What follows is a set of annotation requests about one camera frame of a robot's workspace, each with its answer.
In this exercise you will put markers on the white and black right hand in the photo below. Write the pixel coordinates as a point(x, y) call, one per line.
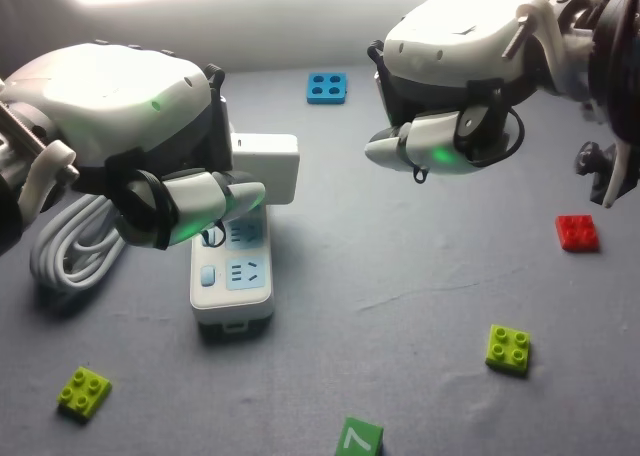
point(450, 36)

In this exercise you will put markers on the white and black left hand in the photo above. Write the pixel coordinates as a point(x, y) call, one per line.
point(115, 96)

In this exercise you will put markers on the blue four-hole block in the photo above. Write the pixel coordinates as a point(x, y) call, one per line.
point(326, 88)

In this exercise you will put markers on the red building brick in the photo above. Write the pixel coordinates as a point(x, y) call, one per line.
point(577, 233)

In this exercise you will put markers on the white power strip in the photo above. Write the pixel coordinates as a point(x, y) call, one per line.
point(235, 303)

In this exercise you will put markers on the grey table cloth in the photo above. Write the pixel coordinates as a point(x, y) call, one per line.
point(400, 276)

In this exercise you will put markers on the lime green building brick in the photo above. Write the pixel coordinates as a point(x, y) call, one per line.
point(84, 395)
point(507, 351)

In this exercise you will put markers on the green number seven cube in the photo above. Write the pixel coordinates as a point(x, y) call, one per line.
point(360, 438)

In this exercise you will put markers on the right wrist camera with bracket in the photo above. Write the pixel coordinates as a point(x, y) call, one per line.
point(597, 168)

